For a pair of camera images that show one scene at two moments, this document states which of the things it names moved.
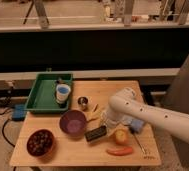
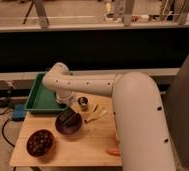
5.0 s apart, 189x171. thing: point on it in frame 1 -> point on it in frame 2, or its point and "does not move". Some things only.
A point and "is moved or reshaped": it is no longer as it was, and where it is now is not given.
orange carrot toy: x=120 y=151 does not move
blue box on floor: x=18 y=112 does not move
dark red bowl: x=40 y=142 does not move
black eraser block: x=95 y=133 -> x=66 y=114
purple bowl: x=73 y=122 is moved or reshaped
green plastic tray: x=43 y=95 does not move
